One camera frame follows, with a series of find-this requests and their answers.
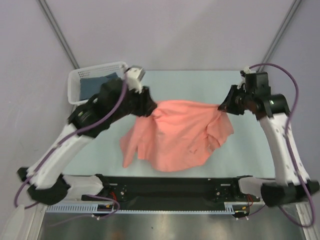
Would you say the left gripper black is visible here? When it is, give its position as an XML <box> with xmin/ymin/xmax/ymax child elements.
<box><xmin>111</xmin><ymin>83</ymin><xmax>158</xmax><ymax>123</ymax></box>

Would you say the salmon pink t shirt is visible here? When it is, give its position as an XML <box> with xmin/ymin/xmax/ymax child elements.
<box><xmin>120</xmin><ymin>100</ymin><xmax>234</xmax><ymax>172</ymax></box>

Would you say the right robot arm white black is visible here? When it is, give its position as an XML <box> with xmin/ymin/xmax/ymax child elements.
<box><xmin>218</xmin><ymin>85</ymin><xmax>320</xmax><ymax>207</ymax></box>

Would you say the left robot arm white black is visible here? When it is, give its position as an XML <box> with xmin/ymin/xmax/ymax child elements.
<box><xmin>17</xmin><ymin>77</ymin><xmax>157</xmax><ymax>206</ymax></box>

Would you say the blue grey t shirt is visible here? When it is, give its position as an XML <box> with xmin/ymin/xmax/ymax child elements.
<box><xmin>79</xmin><ymin>72</ymin><xmax>118</xmax><ymax>101</ymax></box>

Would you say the white plastic basket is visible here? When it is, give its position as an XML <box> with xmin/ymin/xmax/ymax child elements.
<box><xmin>67</xmin><ymin>61</ymin><xmax>128</xmax><ymax>106</ymax></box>

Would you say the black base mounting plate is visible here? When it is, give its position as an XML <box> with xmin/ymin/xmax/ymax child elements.
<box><xmin>98</xmin><ymin>175</ymin><xmax>260</xmax><ymax>212</ymax></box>

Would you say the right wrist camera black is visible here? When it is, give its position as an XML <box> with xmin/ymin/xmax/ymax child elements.
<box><xmin>240</xmin><ymin>67</ymin><xmax>271</xmax><ymax>97</ymax></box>

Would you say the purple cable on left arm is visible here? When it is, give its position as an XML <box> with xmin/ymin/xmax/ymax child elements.
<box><xmin>14</xmin><ymin>72</ymin><xmax>131</xmax><ymax>208</ymax></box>

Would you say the right corner aluminium post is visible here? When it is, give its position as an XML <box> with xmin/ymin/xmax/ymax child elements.
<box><xmin>261</xmin><ymin>0</ymin><xmax>303</xmax><ymax>63</ymax></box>

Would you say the corner aluminium post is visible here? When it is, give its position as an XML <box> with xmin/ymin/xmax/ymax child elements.
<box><xmin>261</xmin><ymin>0</ymin><xmax>303</xmax><ymax>63</ymax></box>
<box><xmin>36</xmin><ymin>0</ymin><xmax>80</xmax><ymax>69</ymax></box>

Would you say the white slotted cable duct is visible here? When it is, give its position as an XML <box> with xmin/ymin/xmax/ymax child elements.
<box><xmin>46</xmin><ymin>202</ymin><xmax>118</xmax><ymax>213</ymax></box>

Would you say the left corner aluminium post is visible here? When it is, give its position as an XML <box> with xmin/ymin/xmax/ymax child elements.
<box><xmin>36</xmin><ymin>0</ymin><xmax>80</xmax><ymax>69</ymax></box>

